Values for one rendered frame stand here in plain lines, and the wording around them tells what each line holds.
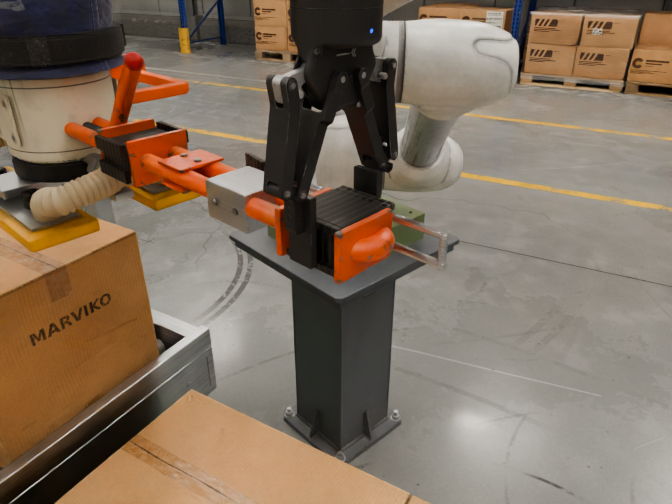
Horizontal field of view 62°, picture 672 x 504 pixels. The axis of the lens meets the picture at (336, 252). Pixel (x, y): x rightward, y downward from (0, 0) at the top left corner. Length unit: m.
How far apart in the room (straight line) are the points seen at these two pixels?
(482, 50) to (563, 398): 1.66
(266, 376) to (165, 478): 1.09
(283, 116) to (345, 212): 0.11
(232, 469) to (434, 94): 0.85
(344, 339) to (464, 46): 1.01
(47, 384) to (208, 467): 0.38
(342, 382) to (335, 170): 0.67
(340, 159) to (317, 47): 1.05
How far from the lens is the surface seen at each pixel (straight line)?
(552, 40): 7.81
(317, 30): 0.46
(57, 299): 1.26
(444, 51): 0.94
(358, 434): 2.02
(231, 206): 0.60
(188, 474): 1.29
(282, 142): 0.45
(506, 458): 2.08
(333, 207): 0.52
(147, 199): 0.94
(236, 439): 1.33
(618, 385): 2.52
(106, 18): 0.94
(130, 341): 1.43
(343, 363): 1.74
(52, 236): 0.87
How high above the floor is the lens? 1.50
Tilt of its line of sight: 28 degrees down
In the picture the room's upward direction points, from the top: straight up
